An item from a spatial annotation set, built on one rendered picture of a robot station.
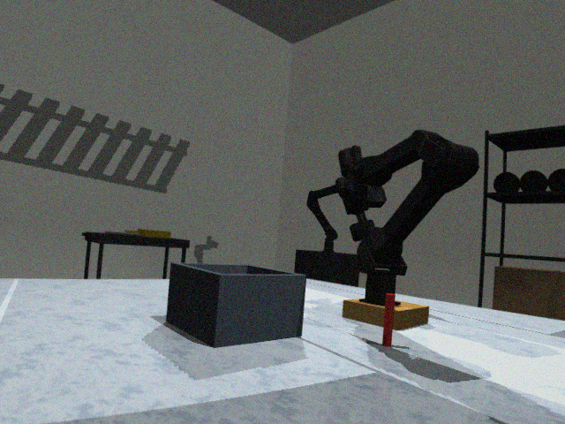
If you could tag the dark red peg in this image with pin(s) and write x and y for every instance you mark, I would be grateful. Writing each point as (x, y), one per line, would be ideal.
(388, 319)

